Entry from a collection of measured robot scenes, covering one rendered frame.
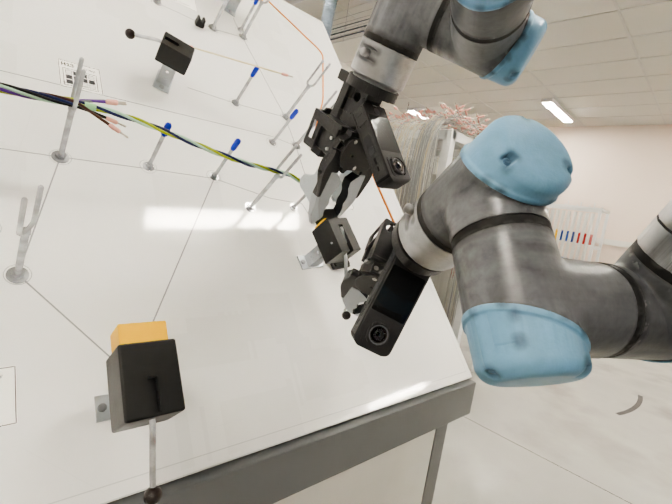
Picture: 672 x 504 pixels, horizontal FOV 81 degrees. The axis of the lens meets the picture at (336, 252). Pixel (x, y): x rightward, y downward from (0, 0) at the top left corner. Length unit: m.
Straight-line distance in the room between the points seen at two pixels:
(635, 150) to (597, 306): 8.58
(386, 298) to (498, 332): 0.17
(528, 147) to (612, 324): 0.13
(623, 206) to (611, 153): 0.99
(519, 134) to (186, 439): 0.42
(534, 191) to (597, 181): 8.57
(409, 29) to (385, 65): 0.05
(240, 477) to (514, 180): 0.40
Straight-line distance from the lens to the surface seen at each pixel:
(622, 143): 8.94
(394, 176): 0.50
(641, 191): 8.74
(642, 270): 0.37
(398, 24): 0.53
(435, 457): 0.91
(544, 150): 0.33
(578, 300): 0.31
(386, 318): 0.43
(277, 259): 0.61
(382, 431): 0.64
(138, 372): 0.37
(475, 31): 0.44
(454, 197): 0.33
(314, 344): 0.58
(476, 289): 0.29
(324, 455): 0.57
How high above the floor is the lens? 1.16
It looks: 7 degrees down
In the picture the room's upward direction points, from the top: 9 degrees clockwise
